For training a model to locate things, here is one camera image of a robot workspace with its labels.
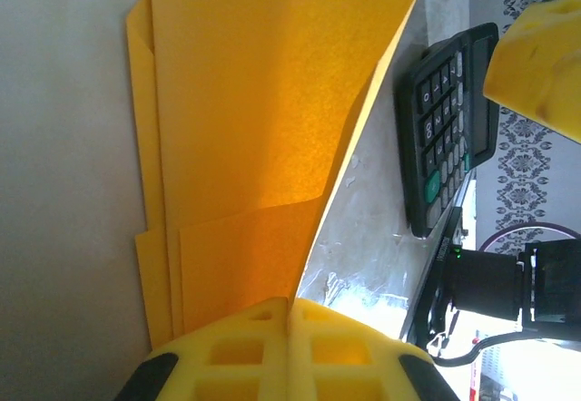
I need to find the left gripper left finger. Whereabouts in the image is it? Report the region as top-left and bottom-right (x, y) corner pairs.
(112, 296), (291, 401)

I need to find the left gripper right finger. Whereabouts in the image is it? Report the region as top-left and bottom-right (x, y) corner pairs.
(287, 298), (460, 401)

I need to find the orange paper sheet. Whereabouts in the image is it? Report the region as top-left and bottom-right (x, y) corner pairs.
(125, 0), (432, 348)

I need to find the black desk calculator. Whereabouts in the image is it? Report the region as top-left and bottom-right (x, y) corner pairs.
(393, 22), (501, 240)

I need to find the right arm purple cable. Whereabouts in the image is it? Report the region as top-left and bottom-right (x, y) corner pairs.
(478, 220), (581, 257)

